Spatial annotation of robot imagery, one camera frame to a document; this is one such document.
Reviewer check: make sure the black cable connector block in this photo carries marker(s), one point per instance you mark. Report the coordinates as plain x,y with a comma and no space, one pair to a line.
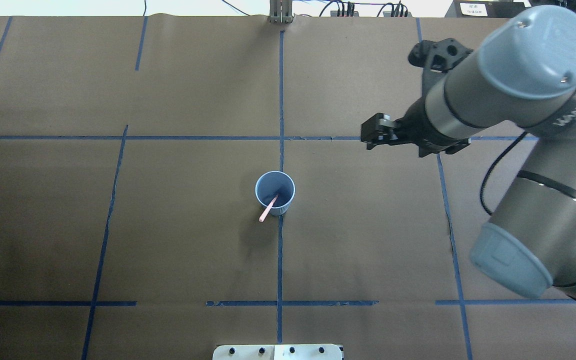
342,9
394,10

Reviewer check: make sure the left black cable connector block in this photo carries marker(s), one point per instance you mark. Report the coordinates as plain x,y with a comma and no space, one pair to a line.
342,9

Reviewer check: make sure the right black cable connector block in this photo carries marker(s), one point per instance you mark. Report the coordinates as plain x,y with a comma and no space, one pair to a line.
394,10

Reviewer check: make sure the aluminium frame post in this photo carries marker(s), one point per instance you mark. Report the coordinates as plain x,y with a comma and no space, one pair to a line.
281,12

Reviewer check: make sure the blue ribbed plastic cup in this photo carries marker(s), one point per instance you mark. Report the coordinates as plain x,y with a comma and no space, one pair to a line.
275,184

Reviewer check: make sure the pink chopstick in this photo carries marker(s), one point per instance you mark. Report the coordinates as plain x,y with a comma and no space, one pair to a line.
268,208

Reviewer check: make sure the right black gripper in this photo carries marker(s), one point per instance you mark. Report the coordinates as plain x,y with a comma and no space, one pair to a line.
414,125

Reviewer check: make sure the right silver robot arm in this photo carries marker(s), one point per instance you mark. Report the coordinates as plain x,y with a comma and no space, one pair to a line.
525,73

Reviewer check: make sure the black box with white label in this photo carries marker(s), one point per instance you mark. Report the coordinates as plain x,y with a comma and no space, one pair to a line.
495,9

